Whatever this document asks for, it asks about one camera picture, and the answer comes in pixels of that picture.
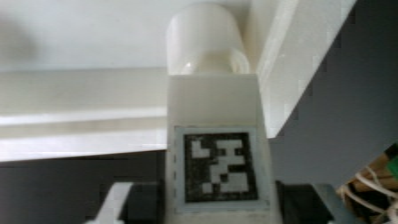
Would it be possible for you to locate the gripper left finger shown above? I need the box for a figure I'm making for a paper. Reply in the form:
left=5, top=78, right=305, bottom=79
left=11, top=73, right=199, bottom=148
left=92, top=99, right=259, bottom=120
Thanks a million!
left=87, top=182, right=133, bottom=224

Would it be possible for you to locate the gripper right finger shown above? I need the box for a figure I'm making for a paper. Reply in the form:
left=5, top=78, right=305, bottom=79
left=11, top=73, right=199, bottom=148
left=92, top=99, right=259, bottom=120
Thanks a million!
left=313, top=184, right=366, bottom=224

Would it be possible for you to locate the white table leg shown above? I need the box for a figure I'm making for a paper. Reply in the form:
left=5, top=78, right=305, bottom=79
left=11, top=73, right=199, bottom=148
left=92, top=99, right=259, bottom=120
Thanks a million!
left=165, top=2, right=282, bottom=224

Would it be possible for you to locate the white square table top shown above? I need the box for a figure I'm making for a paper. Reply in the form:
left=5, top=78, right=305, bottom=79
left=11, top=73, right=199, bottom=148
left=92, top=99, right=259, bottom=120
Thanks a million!
left=0, top=0, right=357, bottom=161

